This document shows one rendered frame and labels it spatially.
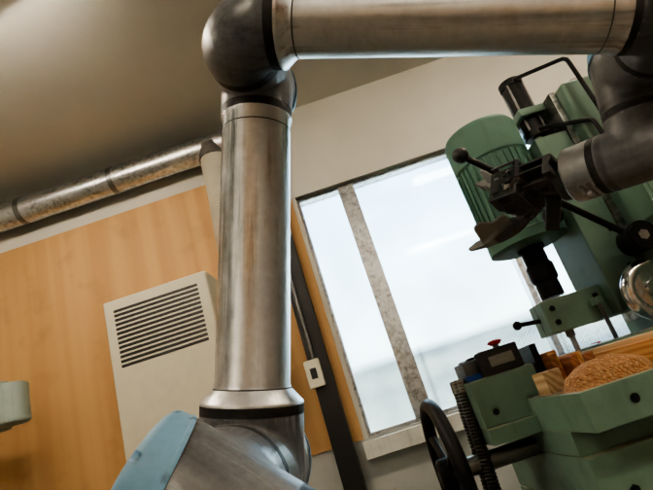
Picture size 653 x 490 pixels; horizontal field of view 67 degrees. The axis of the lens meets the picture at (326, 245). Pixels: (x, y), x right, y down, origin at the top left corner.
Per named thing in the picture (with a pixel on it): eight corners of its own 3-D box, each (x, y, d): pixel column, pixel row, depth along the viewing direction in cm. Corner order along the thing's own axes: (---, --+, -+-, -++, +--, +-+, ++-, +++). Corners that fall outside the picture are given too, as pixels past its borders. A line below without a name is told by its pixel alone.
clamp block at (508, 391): (468, 428, 108) (453, 387, 111) (527, 409, 108) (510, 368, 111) (487, 430, 94) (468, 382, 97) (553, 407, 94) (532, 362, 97)
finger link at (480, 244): (452, 238, 90) (490, 200, 87) (472, 252, 93) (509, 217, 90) (460, 248, 87) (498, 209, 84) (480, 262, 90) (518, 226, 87)
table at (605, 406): (453, 438, 128) (444, 415, 130) (563, 402, 130) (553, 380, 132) (536, 454, 71) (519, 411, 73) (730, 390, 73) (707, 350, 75)
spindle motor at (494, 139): (483, 269, 120) (437, 161, 130) (551, 249, 121) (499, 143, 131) (505, 246, 103) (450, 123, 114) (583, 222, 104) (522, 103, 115)
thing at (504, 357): (459, 385, 109) (450, 361, 111) (505, 370, 110) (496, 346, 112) (472, 381, 97) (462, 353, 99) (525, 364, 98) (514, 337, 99)
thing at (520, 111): (519, 150, 125) (492, 96, 131) (548, 142, 125) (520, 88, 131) (530, 133, 117) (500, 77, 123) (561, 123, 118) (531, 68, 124)
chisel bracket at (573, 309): (543, 345, 108) (527, 309, 111) (602, 327, 109) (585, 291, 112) (557, 340, 101) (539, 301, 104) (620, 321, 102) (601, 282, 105)
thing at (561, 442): (506, 445, 117) (499, 428, 118) (588, 418, 118) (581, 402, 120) (580, 458, 79) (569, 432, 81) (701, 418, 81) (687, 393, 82)
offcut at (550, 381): (539, 396, 91) (531, 375, 93) (556, 390, 92) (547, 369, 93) (551, 394, 87) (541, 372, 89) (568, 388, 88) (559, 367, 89)
